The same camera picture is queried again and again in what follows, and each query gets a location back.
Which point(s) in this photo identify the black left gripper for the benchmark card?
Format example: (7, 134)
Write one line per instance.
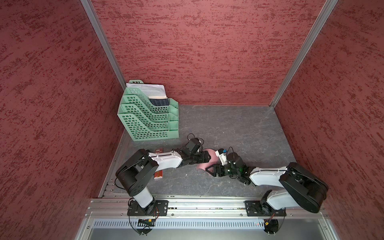
(203, 157)

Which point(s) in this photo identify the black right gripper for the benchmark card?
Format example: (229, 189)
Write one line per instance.
(219, 167)

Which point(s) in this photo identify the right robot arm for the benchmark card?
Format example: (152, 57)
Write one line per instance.
(296, 186)

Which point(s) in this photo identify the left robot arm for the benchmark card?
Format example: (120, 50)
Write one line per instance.
(135, 174)

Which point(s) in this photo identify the red pencil box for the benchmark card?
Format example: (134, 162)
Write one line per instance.
(159, 173)

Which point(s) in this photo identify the green plastic file organizer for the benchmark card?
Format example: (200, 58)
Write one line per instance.
(144, 121)

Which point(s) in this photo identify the dark blue book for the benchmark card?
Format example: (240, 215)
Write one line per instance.
(160, 102)

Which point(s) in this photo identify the white papers in organizer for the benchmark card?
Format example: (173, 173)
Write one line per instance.
(150, 90)

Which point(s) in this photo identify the perforated metal vent strip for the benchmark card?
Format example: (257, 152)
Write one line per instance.
(168, 224)

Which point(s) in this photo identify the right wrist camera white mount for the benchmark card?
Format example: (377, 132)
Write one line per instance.
(222, 155)

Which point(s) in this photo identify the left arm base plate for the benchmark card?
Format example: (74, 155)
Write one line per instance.
(157, 208)

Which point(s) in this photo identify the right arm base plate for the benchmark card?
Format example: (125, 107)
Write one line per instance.
(259, 209)

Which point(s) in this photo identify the aluminium front rail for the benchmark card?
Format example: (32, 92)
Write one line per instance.
(196, 208)

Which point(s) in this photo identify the left corner aluminium post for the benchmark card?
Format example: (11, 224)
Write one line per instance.
(96, 24)

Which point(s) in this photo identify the corner aluminium post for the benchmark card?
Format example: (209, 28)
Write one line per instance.
(316, 28)
(96, 24)

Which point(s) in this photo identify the right corner aluminium post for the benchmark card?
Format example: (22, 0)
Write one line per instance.
(316, 28)

